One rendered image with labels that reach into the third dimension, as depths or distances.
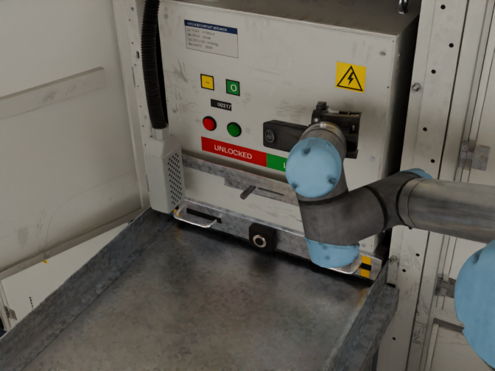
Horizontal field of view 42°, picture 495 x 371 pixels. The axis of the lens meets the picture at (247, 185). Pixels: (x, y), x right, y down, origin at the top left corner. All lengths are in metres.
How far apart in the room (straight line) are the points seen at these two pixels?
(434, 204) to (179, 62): 0.67
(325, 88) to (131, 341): 0.61
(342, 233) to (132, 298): 0.60
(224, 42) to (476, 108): 0.49
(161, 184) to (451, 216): 0.70
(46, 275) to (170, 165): 0.84
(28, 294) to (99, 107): 0.94
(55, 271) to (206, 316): 0.82
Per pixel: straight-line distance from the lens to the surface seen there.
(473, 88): 1.14
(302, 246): 1.42
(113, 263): 1.47
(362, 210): 0.95
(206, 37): 1.30
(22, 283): 2.23
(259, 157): 1.35
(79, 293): 1.41
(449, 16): 1.10
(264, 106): 1.29
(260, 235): 1.42
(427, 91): 1.16
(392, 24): 1.19
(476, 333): 0.65
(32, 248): 1.56
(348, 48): 1.17
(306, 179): 0.88
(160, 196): 1.41
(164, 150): 1.35
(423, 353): 1.51
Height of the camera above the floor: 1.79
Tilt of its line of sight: 34 degrees down
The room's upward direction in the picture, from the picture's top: 2 degrees counter-clockwise
